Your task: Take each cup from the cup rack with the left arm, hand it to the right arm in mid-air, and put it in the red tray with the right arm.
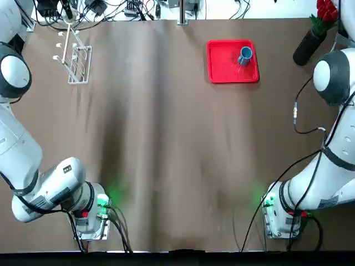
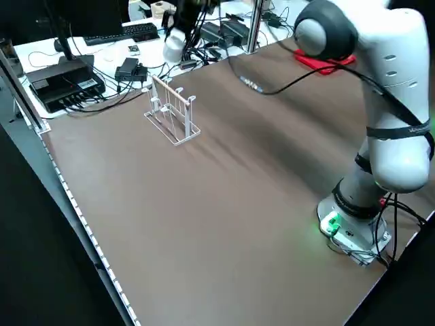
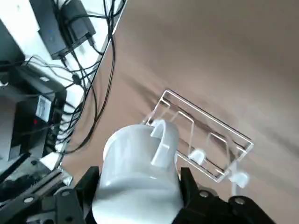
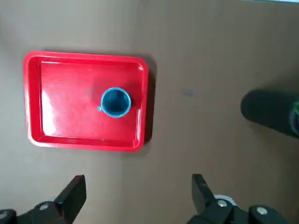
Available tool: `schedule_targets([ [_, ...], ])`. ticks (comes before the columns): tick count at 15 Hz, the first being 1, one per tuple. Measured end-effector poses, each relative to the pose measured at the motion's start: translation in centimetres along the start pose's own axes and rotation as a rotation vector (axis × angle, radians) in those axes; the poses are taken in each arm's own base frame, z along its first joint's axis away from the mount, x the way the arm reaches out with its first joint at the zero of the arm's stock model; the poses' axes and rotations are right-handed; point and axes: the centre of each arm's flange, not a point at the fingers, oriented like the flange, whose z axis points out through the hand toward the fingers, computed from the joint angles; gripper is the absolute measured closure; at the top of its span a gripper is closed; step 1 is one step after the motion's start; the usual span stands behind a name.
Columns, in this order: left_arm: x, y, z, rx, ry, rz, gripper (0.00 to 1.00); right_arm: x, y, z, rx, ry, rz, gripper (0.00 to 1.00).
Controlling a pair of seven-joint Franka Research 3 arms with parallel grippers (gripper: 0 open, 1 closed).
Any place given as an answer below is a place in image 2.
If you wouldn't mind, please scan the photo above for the aluminium frame bar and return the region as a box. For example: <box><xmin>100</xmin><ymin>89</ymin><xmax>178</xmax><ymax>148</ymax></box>
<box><xmin>0</xmin><ymin>50</ymin><xmax>52</xmax><ymax>134</ymax></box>

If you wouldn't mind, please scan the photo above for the beige tape roll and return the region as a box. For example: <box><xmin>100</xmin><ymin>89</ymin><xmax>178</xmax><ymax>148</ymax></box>
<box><xmin>150</xmin><ymin>1</ymin><xmax>176</xmax><ymax>18</ymax></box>

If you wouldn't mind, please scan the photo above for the small black power adapter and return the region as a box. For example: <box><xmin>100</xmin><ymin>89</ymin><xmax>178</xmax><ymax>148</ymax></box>
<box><xmin>114</xmin><ymin>56</ymin><xmax>150</xmax><ymax>83</ymax></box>

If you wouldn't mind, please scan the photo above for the black computer monitor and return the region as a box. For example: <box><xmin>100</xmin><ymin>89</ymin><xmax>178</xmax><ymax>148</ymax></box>
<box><xmin>0</xmin><ymin>0</ymin><xmax>124</xmax><ymax>67</ymax></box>

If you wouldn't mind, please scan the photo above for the red plastic tray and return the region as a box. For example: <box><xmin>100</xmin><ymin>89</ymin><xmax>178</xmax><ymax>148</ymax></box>
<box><xmin>294</xmin><ymin>49</ymin><xmax>358</xmax><ymax>76</ymax></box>

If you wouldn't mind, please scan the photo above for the black keyboard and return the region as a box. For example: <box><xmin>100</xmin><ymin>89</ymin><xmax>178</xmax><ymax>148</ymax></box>
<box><xmin>83</xmin><ymin>22</ymin><xmax>160</xmax><ymax>47</ymax></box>

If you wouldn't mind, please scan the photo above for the black base cable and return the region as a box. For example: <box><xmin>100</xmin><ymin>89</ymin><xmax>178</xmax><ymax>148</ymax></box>
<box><xmin>372</xmin><ymin>192</ymin><xmax>428</xmax><ymax>271</ymax></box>

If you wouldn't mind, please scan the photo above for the aluminium frame post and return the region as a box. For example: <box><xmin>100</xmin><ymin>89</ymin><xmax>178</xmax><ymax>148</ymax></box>
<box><xmin>245</xmin><ymin>0</ymin><xmax>266</xmax><ymax>55</ymax></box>

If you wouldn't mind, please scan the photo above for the white cup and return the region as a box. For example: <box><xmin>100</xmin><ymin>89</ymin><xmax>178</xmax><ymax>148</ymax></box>
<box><xmin>162</xmin><ymin>26</ymin><xmax>187</xmax><ymax>64</ymax></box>

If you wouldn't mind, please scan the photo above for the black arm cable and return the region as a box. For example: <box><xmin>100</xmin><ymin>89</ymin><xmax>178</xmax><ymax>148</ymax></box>
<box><xmin>217</xmin><ymin>0</ymin><xmax>434</xmax><ymax>137</ymax></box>

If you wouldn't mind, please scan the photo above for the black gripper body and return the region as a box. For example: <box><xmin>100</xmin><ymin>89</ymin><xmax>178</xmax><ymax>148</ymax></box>
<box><xmin>174</xmin><ymin>0</ymin><xmax>219</xmax><ymax>27</ymax></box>

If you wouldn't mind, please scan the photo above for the black electronics box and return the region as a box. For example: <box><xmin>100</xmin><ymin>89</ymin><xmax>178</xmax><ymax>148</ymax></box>
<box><xmin>25</xmin><ymin>63</ymin><xmax>107</xmax><ymax>114</ymax></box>

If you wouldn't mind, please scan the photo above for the white wire cup rack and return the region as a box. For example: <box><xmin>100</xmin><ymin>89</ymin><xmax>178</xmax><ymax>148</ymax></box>
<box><xmin>143</xmin><ymin>75</ymin><xmax>202</xmax><ymax>148</ymax></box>

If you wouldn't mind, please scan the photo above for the white desk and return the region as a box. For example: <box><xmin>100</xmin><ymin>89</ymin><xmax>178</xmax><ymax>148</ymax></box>
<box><xmin>0</xmin><ymin>0</ymin><xmax>319</xmax><ymax>120</ymax></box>

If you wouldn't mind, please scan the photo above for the black power brick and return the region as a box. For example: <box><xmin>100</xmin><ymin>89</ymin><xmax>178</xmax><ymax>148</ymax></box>
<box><xmin>199</xmin><ymin>21</ymin><xmax>229</xmax><ymax>49</ymax></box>
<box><xmin>219</xmin><ymin>18</ymin><xmax>251</xmax><ymax>46</ymax></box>

